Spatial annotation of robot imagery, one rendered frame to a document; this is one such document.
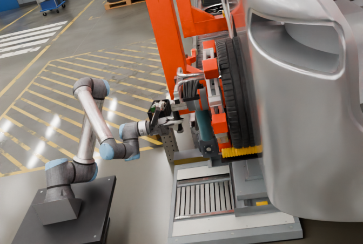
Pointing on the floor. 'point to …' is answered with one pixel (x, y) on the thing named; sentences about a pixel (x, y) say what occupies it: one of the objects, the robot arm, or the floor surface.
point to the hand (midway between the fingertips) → (180, 119)
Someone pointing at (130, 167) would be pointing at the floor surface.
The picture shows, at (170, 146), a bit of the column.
